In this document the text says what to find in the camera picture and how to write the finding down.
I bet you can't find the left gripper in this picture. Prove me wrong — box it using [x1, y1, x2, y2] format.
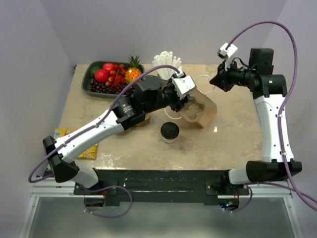
[144, 74, 193, 114]

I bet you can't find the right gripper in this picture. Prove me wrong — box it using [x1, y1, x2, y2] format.
[211, 58, 255, 92]

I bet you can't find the brown paper bag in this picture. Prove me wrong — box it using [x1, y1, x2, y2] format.
[164, 74, 218, 129]

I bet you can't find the black cup lid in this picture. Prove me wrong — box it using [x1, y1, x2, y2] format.
[160, 122, 180, 139]

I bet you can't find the white paper cup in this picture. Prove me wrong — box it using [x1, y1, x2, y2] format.
[162, 136, 176, 144]

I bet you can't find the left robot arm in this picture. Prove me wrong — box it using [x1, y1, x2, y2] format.
[43, 75, 196, 194]

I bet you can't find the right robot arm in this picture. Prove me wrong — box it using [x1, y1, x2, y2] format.
[210, 43, 302, 195]

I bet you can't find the brown cardboard cup carrier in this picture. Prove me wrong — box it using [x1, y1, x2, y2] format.
[114, 114, 146, 133]

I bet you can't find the white paper straws bundle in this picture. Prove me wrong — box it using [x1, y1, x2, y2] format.
[152, 51, 182, 80]

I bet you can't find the toy pineapple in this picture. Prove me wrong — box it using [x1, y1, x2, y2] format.
[125, 56, 142, 84]

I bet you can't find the dark grapes bunch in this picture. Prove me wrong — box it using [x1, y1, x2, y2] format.
[89, 79, 127, 95]

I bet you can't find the green lime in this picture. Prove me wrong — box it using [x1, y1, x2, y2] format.
[90, 65, 101, 77]

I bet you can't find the dark green fruit tray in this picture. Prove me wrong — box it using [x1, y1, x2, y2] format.
[82, 59, 144, 99]

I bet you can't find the yellow snack bag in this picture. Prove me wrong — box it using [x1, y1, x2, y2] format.
[53, 128, 99, 160]

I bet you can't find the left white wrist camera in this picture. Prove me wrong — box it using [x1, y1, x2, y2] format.
[171, 71, 197, 99]

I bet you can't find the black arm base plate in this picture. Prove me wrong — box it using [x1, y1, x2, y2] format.
[74, 170, 249, 206]

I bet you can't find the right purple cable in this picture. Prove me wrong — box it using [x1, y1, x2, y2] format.
[222, 21, 317, 214]

